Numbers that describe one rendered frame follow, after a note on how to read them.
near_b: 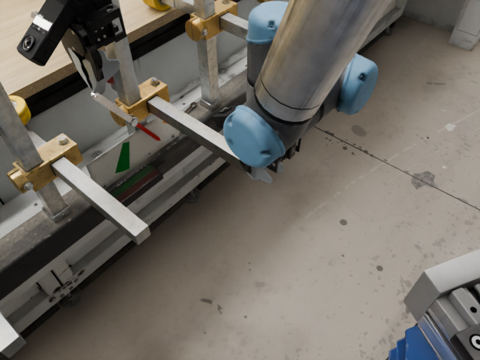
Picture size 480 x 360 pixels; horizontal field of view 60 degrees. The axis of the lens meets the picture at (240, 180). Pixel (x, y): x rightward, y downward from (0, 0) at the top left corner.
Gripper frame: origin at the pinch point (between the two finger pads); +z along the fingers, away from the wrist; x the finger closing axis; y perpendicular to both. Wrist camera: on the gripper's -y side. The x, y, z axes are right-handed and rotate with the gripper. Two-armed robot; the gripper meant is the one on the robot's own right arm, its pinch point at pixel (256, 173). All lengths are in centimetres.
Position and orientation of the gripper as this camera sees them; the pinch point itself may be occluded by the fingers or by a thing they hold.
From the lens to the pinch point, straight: 84.0
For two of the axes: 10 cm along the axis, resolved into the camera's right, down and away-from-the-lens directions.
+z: 0.0, 6.5, 7.6
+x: 6.5, -5.8, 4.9
